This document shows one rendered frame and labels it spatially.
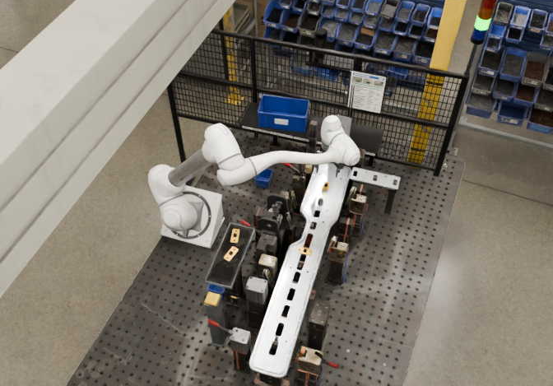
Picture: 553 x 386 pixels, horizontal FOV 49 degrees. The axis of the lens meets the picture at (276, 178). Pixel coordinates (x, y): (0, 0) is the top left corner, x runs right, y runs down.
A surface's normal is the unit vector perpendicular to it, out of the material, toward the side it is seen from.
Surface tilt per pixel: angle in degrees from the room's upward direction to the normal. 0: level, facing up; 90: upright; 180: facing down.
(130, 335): 0
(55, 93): 0
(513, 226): 0
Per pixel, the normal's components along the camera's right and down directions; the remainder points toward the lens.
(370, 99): -0.29, 0.73
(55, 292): 0.00, -0.65
